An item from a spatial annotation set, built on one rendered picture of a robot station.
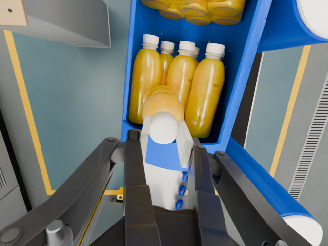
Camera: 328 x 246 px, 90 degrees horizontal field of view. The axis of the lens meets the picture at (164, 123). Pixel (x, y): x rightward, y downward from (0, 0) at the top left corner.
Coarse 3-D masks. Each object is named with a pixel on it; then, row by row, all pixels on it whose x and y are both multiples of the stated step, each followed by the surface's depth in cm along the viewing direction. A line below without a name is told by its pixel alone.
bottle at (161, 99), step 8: (152, 88) 40; (160, 88) 34; (168, 88) 36; (152, 96) 28; (160, 96) 26; (168, 96) 26; (176, 96) 32; (144, 104) 27; (152, 104) 25; (160, 104) 24; (168, 104) 24; (176, 104) 25; (144, 112) 26; (152, 112) 24; (160, 112) 23; (168, 112) 23; (176, 112) 24; (176, 120) 23
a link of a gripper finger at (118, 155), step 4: (120, 144) 15; (124, 144) 15; (116, 148) 14; (120, 148) 14; (124, 148) 14; (116, 152) 14; (120, 152) 14; (124, 152) 14; (112, 156) 14; (116, 156) 14; (120, 156) 14; (124, 156) 14; (112, 160) 14; (116, 160) 14; (120, 160) 14; (124, 160) 15
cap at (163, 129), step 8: (152, 120) 22; (160, 120) 21; (168, 120) 21; (152, 128) 21; (160, 128) 21; (168, 128) 21; (176, 128) 21; (152, 136) 22; (160, 136) 22; (168, 136) 22; (176, 136) 22
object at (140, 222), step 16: (128, 144) 14; (128, 160) 12; (128, 176) 10; (144, 176) 10; (128, 192) 8; (144, 192) 8; (128, 208) 7; (144, 208) 7; (128, 224) 6; (144, 224) 6; (128, 240) 6; (144, 240) 6; (160, 240) 6
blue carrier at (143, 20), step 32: (256, 0) 37; (160, 32) 48; (192, 32) 50; (224, 32) 46; (256, 32) 29; (128, 64) 35; (224, 64) 47; (128, 96) 43; (224, 96) 47; (128, 128) 36; (224, 128) 34; (160, 160) 33
